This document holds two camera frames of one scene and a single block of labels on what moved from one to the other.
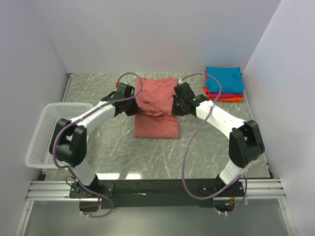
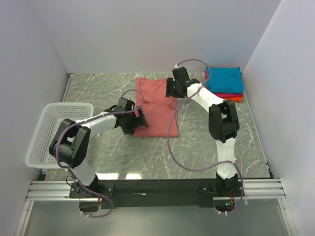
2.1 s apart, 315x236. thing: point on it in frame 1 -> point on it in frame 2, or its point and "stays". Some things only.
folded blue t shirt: (231, 78) stays
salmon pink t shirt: (156, 120) stays
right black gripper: (174, 112) -> (170, 83)
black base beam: (124, 193) stays
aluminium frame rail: (255, 189) stays
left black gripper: (135, 110) -> (138, 122)
